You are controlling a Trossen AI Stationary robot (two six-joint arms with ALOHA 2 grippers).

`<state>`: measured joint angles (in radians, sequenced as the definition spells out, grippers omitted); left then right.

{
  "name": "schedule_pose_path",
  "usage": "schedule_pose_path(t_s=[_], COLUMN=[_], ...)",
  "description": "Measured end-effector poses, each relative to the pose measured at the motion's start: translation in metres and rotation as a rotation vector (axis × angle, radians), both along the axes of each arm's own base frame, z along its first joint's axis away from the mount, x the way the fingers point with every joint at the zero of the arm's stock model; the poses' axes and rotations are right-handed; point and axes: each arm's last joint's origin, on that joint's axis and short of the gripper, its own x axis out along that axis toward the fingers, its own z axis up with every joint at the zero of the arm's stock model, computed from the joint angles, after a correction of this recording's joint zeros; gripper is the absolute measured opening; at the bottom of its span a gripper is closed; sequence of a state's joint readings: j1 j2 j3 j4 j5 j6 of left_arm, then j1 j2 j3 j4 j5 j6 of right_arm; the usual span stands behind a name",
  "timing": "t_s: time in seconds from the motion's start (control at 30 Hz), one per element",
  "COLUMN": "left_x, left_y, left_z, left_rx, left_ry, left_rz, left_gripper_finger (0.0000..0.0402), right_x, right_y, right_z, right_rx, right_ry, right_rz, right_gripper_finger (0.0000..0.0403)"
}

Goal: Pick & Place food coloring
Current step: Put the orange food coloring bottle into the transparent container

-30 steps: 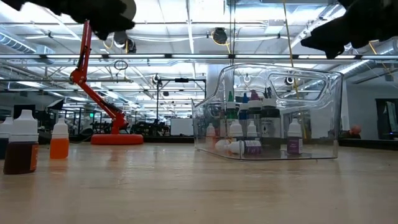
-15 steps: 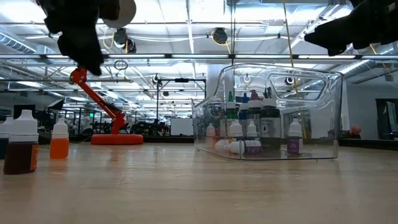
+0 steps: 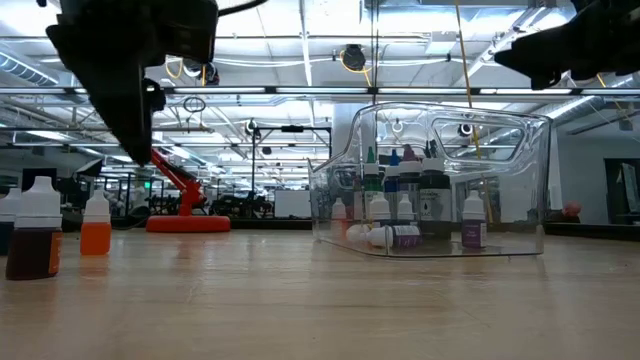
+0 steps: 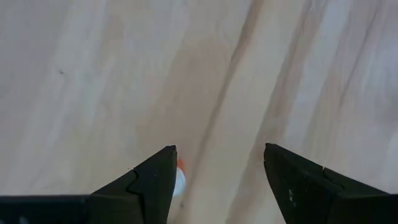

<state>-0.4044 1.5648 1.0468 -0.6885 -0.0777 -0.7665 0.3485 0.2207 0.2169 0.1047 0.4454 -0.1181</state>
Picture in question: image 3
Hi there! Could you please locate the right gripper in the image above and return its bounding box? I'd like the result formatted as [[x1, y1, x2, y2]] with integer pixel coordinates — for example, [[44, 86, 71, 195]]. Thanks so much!
[[493, 0, 640, 91]]

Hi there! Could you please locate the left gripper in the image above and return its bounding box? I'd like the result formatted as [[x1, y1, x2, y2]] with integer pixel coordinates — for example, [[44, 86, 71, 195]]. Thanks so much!
[[46, 0, 167, 167]]

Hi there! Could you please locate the small orange dropper bottle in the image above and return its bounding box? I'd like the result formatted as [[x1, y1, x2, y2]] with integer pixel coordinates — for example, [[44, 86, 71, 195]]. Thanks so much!
[[79, 188, 113, 258], [331, 196, 348, 236]]

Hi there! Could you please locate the clear plastic bin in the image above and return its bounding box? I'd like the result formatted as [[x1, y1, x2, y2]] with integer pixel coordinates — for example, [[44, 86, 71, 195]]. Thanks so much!
[[307, 101, 553, 260]]

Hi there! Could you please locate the small brown dropper bottle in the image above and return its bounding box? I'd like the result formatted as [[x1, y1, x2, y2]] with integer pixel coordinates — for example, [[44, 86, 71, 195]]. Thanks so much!
[[5, 175, 64, 282]]

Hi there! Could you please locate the small dark blue dropper bottle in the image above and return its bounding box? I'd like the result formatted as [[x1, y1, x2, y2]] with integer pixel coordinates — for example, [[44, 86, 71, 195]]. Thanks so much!
[[0, 188, 22, 256]]

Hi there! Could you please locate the large black food colouring bottle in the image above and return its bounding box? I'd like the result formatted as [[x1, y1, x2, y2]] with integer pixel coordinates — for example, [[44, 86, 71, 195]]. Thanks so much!
[[418, 141, 454, 242]]

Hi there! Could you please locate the small purple dropper bottle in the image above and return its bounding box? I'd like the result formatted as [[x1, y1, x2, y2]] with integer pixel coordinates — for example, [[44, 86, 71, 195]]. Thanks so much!
[[461, 189, 488, 250]]

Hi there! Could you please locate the large blue food colouring bottle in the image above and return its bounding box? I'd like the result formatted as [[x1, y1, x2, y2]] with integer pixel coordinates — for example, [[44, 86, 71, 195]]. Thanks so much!
[[383, 148, 403, 221]]

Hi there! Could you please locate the large green food colouring bottle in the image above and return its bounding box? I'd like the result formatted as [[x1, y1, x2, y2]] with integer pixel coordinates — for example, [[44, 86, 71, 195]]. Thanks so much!
[[361, 145, 385, 226]]

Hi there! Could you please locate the dark round object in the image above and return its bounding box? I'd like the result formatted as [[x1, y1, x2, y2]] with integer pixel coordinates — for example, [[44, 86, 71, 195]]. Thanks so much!
[[215, 0, 271, 17]]

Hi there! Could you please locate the red desk lamp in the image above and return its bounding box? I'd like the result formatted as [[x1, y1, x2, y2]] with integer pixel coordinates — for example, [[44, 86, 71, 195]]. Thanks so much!
[[144, 147, 233, 235]]

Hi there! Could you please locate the black pole stand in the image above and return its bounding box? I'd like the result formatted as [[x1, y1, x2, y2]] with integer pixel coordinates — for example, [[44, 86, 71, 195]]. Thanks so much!
[[248, 124, 334, 221]]

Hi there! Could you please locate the dark display screen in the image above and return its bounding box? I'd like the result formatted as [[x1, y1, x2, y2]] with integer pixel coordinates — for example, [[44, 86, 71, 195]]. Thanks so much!
[[603, 158, 640, 226]]

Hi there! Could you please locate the white board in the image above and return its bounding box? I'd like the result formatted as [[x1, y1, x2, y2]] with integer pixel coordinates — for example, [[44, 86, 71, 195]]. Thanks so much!
[[273, 189, 312, 219]]

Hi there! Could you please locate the black ceiling cord reel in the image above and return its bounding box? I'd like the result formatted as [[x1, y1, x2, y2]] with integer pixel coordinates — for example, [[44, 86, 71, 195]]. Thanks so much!
[[181, 63, 221, 87], [341, 43, 368, 73]]

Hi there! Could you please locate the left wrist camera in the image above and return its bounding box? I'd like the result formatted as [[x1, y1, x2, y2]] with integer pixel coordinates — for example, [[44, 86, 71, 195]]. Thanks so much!
[[159, 0, 220, 65]]

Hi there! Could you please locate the yellow power cord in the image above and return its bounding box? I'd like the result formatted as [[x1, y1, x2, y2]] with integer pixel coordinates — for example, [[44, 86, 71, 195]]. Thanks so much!
[[453, 0, 496, 225]]

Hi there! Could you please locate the black aluminium rig frame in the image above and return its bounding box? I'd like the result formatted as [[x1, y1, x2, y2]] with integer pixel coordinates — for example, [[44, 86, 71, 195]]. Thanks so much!
[[368, 0, 380, 96]]

